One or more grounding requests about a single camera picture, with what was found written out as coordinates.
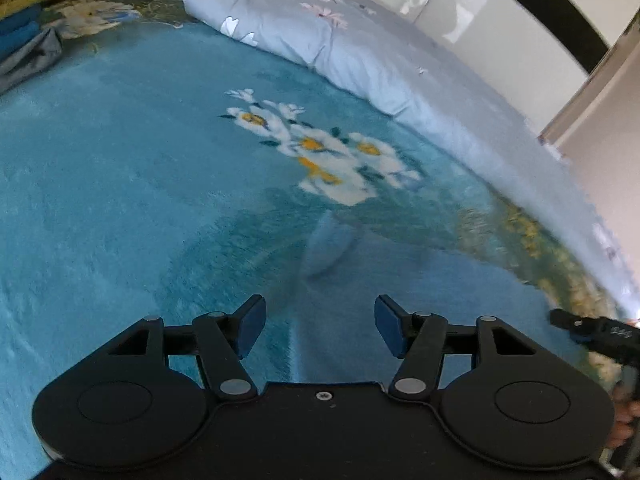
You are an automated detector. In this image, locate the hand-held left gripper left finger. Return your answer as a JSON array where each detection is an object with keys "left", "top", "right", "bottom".
[{"left": 107, "top": 294, "right": 268, "bottom": 402}]

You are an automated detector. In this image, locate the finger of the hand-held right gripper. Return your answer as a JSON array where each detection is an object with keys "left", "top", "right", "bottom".
[{"left": 549, "top": 308, "right": 640, "bottom": 362}]

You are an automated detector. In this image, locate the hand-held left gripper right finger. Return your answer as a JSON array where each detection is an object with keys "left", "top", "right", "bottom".
[{"left": 374, "top": 294, "right": 534, "bottom": 403}]

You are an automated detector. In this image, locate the blue garment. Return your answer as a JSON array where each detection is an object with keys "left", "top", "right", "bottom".
[{"left": 290, "top": 209, "right": 592, "bottom": 392}]

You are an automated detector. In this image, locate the person's right hand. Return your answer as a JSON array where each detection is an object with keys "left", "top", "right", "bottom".
[{"left": 610, "top": 384, "right": 640, "bottom": 454}]

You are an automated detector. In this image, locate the teal floral bed blanket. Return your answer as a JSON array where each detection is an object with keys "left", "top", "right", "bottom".
[{"left": 0, "top": 0, "right": 640, "bottom": 480}]

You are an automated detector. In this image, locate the light blue flowered quilt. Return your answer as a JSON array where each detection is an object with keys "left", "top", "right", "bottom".
[{"left": 182, "top": 0, "right": 640, "bottom": 312}]

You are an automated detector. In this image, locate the white glossy wardrobe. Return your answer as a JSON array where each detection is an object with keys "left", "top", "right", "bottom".
[{"left": 320, "top": 0, "right": 640, "bottom": 137}]

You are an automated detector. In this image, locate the grey folded garment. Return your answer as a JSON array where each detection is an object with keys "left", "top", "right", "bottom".
[{"left": 0, "top": 27, "right": 64, "bottom": 94}]

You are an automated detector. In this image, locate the dark blue folded towel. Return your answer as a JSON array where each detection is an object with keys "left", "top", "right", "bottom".
[{"left": 0, "top": 5, "right": 44, "bottom": 59}]

